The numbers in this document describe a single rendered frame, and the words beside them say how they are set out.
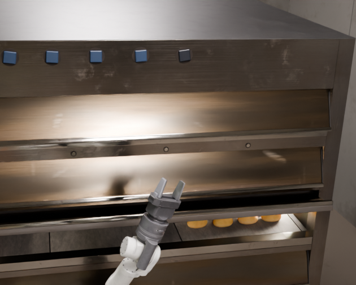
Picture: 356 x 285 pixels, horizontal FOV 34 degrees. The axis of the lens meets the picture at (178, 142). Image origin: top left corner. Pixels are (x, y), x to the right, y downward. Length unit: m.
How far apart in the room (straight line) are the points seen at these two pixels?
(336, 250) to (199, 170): 2.83
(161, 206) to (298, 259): 1.17
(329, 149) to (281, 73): 0.43
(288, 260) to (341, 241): 2.46
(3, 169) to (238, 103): 0.98
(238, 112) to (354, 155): 3.12
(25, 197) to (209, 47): 0.93
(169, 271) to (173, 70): 0.92
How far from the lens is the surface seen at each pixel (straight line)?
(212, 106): 2.37
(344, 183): 5.60
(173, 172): 2.42
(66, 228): 2.30
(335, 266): 4.91
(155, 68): 2.26
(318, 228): 2.79
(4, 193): 2.38
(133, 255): 1.90
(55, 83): 2.23
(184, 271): 2.68
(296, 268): 2.86
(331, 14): 5.69
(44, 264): 2.55
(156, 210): 1.83
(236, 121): 2.40
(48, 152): 2.32
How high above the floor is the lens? 2.52
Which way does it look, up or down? 21 degrees down
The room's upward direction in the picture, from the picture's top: 2 degrees clockwise
